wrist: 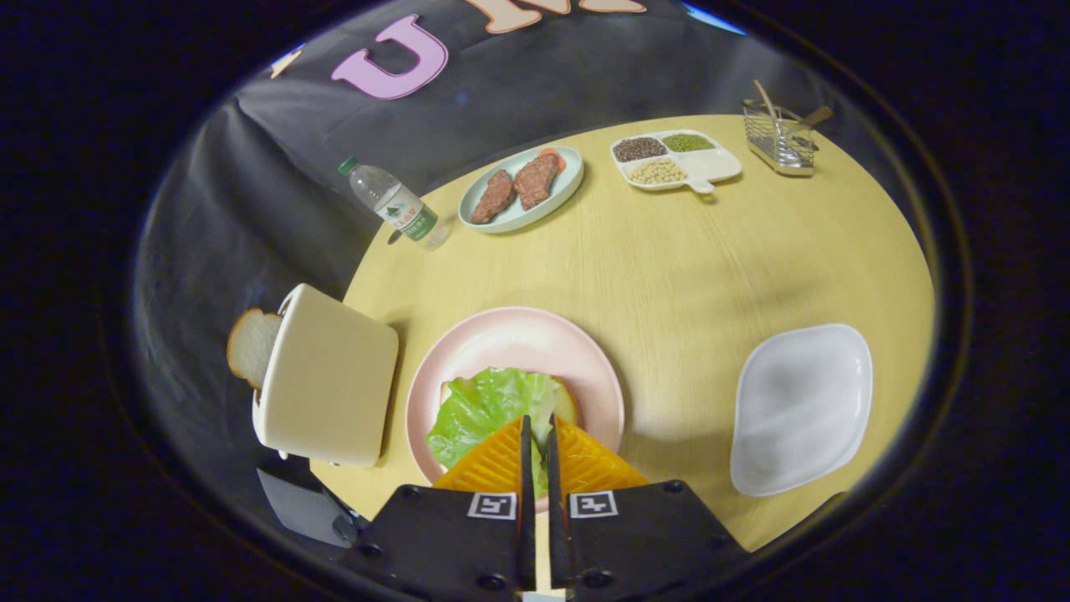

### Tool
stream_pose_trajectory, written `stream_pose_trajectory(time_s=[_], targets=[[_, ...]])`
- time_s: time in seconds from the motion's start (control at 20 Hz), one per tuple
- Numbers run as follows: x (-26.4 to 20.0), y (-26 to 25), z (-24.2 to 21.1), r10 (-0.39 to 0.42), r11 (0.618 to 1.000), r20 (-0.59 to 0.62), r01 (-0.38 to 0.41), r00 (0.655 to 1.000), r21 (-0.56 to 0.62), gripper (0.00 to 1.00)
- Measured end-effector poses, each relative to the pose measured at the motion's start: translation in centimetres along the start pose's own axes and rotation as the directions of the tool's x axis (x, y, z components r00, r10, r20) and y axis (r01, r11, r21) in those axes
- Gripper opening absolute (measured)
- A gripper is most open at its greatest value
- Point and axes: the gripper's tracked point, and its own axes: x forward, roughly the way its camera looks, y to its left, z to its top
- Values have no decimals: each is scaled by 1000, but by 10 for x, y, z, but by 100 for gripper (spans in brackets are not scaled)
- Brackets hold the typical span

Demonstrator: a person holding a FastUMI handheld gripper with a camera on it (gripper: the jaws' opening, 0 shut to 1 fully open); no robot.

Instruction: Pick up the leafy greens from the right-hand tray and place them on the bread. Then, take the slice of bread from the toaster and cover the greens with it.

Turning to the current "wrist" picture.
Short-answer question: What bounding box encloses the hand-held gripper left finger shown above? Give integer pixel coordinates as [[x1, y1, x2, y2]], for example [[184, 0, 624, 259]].
[[339, 414, 538, 602]]

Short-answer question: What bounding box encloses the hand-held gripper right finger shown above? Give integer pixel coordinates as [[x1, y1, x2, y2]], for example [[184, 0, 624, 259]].
[[546, 414, 751, 602]]

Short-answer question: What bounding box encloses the green lettuce leaf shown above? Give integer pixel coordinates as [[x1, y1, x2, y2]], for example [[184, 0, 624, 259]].
[[425, 367, 563, 498]]

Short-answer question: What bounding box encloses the toasted bread slice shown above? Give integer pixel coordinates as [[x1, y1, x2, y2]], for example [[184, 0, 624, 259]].
[[227, 309, 283, 390]]

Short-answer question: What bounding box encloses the white bread slice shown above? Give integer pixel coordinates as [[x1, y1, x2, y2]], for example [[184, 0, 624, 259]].
[[439, 378, 579, 427]]

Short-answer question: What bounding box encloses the pink plate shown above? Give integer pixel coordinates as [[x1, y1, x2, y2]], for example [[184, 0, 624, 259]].
[[405, 306, 625, 513]]

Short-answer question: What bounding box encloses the grey mesh chair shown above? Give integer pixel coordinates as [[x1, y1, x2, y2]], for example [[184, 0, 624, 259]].
[[256, 467, 369, 550]]

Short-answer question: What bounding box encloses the white toaster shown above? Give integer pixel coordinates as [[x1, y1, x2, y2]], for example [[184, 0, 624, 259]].
[[252, 283, 400, 467]]

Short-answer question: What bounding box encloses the light blue plate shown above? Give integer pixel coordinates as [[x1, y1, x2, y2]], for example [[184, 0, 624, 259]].
[[457, 145, 584, 234]]

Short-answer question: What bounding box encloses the brown meat piece orange edge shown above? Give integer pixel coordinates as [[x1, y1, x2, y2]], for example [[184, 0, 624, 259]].
[[513, 148, 567, 212]]

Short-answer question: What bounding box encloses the clear plastic water bottle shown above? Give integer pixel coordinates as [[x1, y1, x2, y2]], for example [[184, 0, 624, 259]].
[[338, 156, 452, 252]]

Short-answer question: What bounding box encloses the white divided grain dish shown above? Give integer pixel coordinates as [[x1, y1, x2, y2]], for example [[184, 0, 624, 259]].
[[609, 130, 743, 195]]

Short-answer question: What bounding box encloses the clear utensil holder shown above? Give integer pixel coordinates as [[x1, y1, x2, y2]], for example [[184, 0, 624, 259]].
[[742, 99, 817, 177]]

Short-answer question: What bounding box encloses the black backdrop cloth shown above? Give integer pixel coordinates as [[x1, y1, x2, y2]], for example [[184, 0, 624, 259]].
[[132, 0, 845, 544]]

